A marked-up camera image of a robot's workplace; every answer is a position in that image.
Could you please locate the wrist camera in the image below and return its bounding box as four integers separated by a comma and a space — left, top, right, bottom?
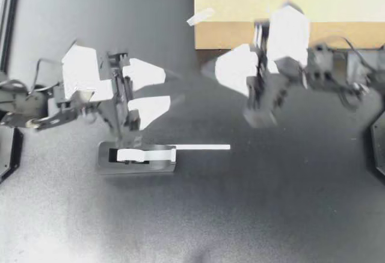
266, 1, 311, 75
61, 43, 114, 101

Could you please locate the cut piece of tape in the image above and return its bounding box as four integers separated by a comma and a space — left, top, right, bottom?
186, 7, 215, 27

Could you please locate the tape dispenser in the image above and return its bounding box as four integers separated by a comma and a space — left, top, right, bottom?
96, 141, 178, 176

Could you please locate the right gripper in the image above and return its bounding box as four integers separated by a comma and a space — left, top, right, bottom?
201, 18, 308, 129

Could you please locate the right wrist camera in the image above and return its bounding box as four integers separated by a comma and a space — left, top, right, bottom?
266, 1, 311, 75

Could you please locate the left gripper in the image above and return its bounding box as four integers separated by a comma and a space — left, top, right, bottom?
55, 52, 185, 143

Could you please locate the black frame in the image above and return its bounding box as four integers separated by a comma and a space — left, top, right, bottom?
0, 0, 196, 74

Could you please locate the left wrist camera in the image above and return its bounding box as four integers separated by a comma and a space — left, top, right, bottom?
61, 43, 114, 101

